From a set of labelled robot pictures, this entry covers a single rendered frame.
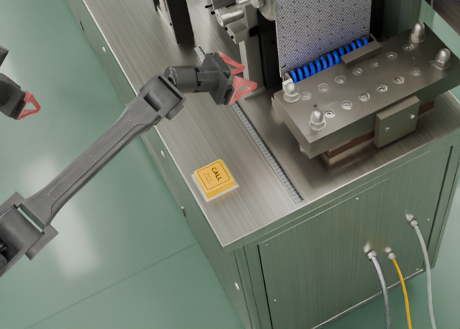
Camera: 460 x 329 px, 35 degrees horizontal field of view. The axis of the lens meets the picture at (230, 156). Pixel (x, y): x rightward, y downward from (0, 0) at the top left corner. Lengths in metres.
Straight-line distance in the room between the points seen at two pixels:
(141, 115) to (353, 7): 0.54
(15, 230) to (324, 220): 0.74
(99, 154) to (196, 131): 0.43
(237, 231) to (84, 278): 1.15
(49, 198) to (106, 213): 1.41
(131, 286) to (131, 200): 0.35
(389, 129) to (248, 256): 0.43
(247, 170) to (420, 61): 0.46
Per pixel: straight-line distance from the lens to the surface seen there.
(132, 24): 2.05
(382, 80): 1.68
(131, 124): 1.44
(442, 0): 1.63
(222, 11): 1.61
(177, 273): 2.61
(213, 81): 1.56
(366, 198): 1.79
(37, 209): 1.38
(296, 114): 1.62
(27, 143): 3.07
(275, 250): 1.76
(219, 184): 1.66
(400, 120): 1.68
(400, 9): 1.82
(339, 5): 1.65
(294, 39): 1.63
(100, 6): 2.13
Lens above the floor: 2.33
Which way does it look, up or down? 56 degrees down
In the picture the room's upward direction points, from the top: 11 degrees counter-clockwise
